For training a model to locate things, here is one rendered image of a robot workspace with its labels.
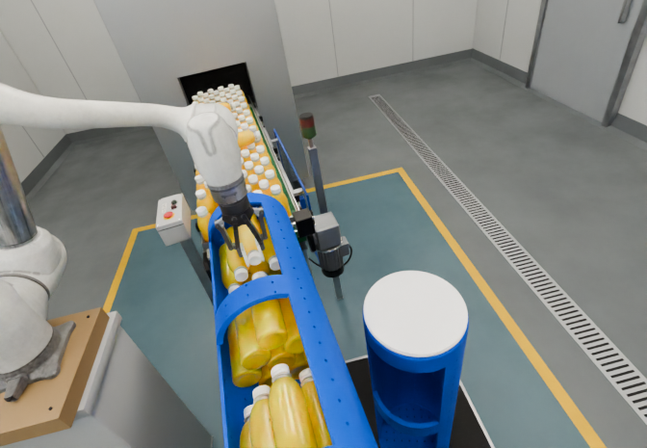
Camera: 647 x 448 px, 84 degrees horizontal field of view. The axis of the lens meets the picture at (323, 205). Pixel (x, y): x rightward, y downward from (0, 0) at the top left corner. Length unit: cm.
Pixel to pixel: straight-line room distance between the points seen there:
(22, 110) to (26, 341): 61
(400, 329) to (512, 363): 128
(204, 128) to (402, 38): 514
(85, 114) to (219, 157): 28
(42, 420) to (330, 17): 506
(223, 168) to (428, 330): 65
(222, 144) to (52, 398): 79
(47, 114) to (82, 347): 68
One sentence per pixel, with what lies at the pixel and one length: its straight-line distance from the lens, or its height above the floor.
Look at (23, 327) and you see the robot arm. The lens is 123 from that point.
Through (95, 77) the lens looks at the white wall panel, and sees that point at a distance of 585.
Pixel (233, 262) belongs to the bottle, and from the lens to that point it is 114.
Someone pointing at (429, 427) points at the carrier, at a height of 62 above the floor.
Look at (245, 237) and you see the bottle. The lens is 111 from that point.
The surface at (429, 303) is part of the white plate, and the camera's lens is 107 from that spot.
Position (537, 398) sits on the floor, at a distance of 219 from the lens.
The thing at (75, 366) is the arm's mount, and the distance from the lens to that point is 127.
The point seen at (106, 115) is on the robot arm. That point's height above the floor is 164.
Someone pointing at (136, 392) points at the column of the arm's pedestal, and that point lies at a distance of 151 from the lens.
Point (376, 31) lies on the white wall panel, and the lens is 566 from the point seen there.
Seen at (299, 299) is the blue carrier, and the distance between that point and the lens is 89.
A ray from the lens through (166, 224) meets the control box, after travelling 149.
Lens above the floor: 189
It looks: 37 degrees down
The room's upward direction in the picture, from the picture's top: 10 degrees counter-clockwise
